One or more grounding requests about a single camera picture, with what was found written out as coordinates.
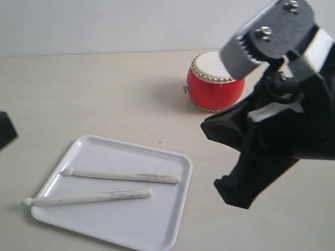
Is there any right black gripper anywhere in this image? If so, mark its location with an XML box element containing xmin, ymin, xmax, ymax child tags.
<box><xmin>200</xmin><ymin>26</ymin><xmax>335</xmax><ymax>210</ymax></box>

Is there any white wooden drumstick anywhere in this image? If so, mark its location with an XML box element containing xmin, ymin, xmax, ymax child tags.
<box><xmin>61</xmin><ymin>168</ymin><xmax>181</xmax><ymax>184</ymax></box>
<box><xmin>20</xmin><ymin>188</ymin><xmax>152</xmax><ymax>207</ymax></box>

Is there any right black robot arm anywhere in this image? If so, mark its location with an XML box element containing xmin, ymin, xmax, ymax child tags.
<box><xmin>201</xmin><ymin>25</ymin><xmax>334</xmax><ymax>209</ymax></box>

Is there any small red drum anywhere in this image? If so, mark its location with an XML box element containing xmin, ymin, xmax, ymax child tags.
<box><xmin>184</xmin><ymin>51</ymin><xmax>245</xmax><ymax>112</ymax></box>

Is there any white plastic tray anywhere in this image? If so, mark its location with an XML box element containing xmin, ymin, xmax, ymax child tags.
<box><xmin>27</xmin><ymin>135</ymin><xmax>192</xmax><ymax>250</ymax></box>

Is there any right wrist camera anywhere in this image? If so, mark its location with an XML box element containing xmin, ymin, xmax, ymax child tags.
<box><xmin>219</xmin><ymin>1</ymin><xmax>334</xmax><ymax>81</ymax></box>

